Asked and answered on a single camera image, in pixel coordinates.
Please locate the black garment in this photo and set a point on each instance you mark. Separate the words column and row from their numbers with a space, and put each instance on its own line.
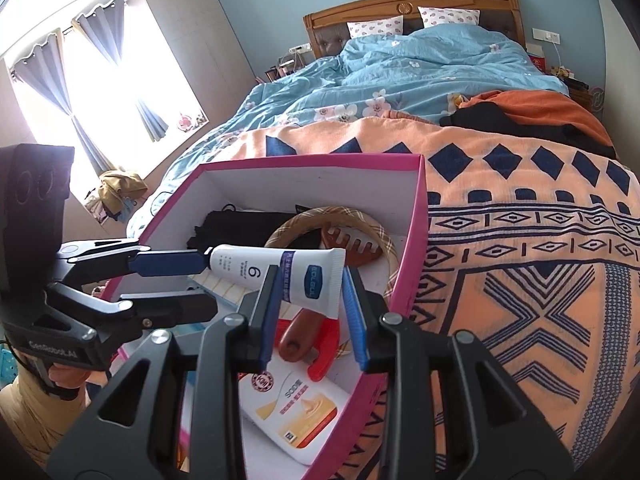
column 490, row 120

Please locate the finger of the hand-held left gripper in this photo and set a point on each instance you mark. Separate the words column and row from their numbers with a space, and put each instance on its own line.
column 165, row 262
column 185, row 306

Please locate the olive clothes pile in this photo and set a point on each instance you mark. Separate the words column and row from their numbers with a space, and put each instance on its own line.
column 120, row 185

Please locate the black cloth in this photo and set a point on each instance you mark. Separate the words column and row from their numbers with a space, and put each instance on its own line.
column 240, row 230

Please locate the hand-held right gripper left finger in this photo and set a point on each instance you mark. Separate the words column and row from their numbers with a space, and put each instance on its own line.
column 269, row 320

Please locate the red box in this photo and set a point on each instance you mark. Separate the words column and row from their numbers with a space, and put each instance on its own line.
column 537, row 60

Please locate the bedside clutter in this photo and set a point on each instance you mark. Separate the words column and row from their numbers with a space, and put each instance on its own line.
column 282, row 67

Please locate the person's left hand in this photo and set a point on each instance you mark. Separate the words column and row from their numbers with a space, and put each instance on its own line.
column 70, row 380

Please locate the dark nightstand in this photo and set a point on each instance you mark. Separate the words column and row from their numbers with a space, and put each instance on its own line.
column 582, row 92

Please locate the white spotted pillow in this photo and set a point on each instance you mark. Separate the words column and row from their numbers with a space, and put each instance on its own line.
column 375, row 26
column 450, row 16

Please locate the orange cloth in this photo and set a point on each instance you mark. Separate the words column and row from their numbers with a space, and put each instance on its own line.
column 550, row 110

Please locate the plaid headband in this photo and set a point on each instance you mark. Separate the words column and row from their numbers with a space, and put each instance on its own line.
column 380, row 232

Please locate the white wardrobe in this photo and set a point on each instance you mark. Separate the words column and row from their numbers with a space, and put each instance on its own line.
column 617, row 50

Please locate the person's left forearm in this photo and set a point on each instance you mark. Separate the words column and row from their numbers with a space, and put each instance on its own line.
column 35, row 420

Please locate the grey-blue curtain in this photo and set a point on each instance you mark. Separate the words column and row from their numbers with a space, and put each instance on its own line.
column 115, row 45
column 55, row 90

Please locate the orange patterned blanket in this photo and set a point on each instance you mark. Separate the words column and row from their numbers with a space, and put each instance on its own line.
column 525, row 260

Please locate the pink cardboard box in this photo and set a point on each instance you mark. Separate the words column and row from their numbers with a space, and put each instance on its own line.
column 417, row 210

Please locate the blue floral duvet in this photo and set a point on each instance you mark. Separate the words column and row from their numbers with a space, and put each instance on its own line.
column 400, row 70

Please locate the brown wooden comb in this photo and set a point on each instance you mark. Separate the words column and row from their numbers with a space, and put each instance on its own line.
column 362, row 250

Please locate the wooden headboard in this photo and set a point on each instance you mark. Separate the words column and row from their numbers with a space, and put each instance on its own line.
column 415, row 2

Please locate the white cream tube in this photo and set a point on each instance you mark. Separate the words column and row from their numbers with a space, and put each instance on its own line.
column 300, row 280

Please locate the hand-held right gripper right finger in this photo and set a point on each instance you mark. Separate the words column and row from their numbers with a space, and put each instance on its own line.
column 356, row 320

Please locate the white wall socket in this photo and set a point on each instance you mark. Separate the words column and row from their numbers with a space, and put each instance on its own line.
column 546, row 35

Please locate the teal plastic basket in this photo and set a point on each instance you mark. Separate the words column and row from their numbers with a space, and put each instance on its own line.
column 7, row 366

